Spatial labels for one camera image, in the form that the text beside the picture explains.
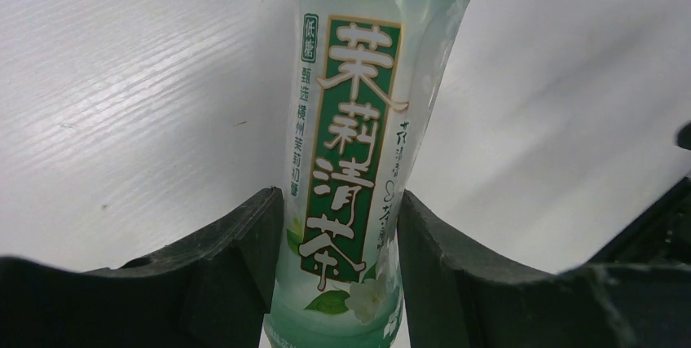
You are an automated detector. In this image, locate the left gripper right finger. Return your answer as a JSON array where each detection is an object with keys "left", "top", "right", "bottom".
[{"left": 398, "top": 192, "right": 690, "bottom": 347}]

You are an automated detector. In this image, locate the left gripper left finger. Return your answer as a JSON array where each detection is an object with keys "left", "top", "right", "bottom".
[{"left": 1, "top": 187, "right": 283, "bottom": 347}]

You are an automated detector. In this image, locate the green tea bottle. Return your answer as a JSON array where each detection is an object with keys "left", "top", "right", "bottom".
[{"left": 263, "top": 0, "right": 470, "bottom": 347}]

